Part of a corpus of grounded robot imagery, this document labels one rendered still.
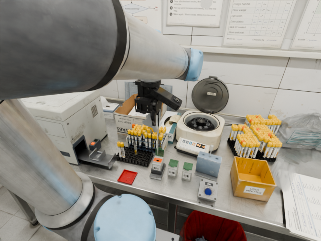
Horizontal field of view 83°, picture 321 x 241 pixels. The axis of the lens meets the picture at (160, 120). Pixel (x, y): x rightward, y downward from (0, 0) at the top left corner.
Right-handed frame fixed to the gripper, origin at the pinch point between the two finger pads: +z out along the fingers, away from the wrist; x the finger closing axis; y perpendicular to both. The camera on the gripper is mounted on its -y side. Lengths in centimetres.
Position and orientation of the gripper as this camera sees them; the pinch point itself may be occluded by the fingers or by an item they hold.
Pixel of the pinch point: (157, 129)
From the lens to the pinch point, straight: 71.9
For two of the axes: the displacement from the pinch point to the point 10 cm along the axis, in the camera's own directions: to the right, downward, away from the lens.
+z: 0.0, 8.5, 5.3
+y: -9.6, -1.5, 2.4
